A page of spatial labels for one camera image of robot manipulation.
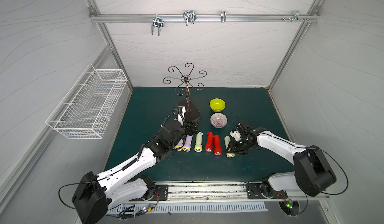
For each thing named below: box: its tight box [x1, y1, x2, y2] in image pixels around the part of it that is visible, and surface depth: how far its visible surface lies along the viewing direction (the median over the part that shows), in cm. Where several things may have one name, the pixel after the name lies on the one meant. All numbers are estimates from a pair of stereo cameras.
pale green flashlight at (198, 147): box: [194, 131, 203, 153], surface depth 90 cm
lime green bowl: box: [209, 98, 226, 113], surface depth 109 cm
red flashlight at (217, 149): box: [213, 135, 222, 156], surface depth 89 cm
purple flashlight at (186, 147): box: [182, 135, 193, 152], surface depth 88 cm
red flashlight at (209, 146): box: [205, 132, 214, 153], surface depth 90 cm
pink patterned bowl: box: [210, 112, 228, 129], surface depth 100 cm
